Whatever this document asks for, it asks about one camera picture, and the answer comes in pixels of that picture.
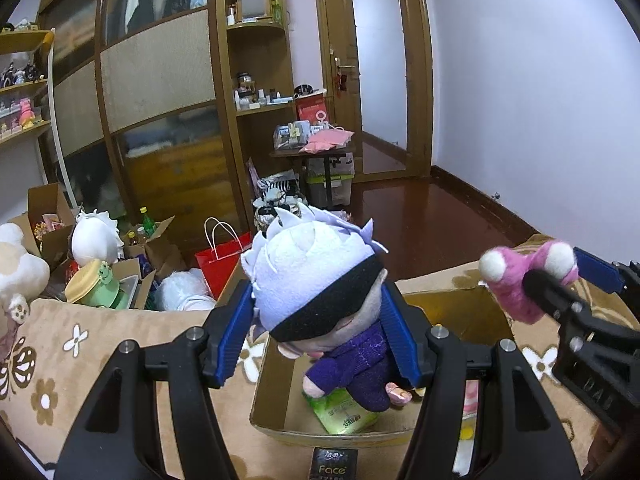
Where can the green glass bottle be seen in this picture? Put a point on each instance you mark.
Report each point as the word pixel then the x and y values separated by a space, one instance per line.
pixel 147 222

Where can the green frog toy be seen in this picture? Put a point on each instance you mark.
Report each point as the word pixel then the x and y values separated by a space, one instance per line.
pixel 95 285

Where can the tall open cardboard box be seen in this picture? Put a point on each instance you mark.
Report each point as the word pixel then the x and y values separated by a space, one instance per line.
pixel 42 215

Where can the black packet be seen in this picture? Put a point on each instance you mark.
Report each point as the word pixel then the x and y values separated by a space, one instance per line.
pixel 335 465

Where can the white and yellow shelf unit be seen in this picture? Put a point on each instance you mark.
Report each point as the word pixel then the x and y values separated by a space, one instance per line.
pixel 30 85

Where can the black hat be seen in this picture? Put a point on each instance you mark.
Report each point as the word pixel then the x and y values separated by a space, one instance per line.
pixel 303 89

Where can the large white bear plush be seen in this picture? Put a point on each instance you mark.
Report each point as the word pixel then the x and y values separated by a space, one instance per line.
pixel 20 265

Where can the white-haired blindfolded plush doll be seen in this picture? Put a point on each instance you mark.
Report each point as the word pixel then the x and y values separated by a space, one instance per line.
pixel 310 270

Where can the white round plush head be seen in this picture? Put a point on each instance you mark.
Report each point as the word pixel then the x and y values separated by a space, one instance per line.
pixel 97 237

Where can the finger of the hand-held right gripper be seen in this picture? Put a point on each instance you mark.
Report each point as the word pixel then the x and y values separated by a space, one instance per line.
pixel 597 267
pixel 555 295

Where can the red paper bag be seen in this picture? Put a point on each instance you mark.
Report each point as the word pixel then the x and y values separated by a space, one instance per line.
pixel 220 260

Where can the pink cushion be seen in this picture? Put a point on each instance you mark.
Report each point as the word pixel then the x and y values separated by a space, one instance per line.
pixel 6 340

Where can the pink plush toy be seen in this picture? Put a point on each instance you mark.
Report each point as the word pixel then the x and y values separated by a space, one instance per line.
pixel 505 285

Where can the wooden door with frosted glass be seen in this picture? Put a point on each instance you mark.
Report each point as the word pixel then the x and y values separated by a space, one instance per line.
pixel 375 60

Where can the black and white striped item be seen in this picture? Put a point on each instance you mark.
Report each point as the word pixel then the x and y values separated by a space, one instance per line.
pixel 277 187

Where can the dark-lidded jar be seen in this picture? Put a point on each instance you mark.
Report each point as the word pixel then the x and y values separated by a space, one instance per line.
pixel 245 87

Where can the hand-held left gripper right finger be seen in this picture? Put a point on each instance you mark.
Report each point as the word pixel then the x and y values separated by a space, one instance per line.
pixel 402 345

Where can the fluffy white cloth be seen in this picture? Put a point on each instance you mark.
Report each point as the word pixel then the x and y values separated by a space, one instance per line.
pixel 185 290

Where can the lace-trimmed basket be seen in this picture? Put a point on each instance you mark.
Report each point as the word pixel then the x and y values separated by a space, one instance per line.
pixel 265 217

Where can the pink swirl roll plush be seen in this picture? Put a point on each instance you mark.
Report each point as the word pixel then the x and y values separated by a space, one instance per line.
pixel 472 397

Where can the dark side table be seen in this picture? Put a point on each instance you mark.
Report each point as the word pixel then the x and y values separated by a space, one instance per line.
pixel 327 160

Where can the cardboard box with bottles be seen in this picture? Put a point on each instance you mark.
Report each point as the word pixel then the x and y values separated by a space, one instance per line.
pixel 155 255

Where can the pink plush figure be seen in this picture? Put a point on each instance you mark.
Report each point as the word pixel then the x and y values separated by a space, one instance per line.
pixel 26 112

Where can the wooden wardrobe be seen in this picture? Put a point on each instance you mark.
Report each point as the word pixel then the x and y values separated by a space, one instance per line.
pixel 155 70

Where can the row of pink figurines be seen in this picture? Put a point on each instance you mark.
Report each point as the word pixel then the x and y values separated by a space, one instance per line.
pixel 7 120

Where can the small green bottle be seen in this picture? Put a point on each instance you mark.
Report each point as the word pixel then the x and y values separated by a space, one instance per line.
pixel 276 11

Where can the wooden picture frame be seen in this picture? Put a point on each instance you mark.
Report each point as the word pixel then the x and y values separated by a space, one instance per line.
pixel 252 6

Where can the row of dark figurines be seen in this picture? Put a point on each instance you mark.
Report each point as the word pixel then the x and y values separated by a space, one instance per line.
pixel 20 72

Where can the red box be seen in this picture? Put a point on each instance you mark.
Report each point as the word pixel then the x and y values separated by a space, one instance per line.
pixel 312 109

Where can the pink cloth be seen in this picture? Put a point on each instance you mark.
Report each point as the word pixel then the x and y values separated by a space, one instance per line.
pixel 325 141

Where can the clear storage bin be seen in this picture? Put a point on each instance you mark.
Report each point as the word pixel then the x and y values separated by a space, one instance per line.
pixel 340 187

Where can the large cardboard box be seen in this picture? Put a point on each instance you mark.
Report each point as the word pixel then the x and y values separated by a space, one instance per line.
pixel 280 410

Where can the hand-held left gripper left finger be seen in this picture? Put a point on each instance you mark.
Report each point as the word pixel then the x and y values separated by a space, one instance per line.
pixel 235 340

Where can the clear desk organizer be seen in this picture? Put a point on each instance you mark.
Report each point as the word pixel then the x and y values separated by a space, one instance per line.
pixel 292 135

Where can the red hanging charm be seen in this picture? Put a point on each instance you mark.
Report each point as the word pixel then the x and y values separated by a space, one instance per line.
pixel 341 82

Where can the green tissue pack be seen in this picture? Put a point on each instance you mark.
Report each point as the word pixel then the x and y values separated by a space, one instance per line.
pixel 345 412

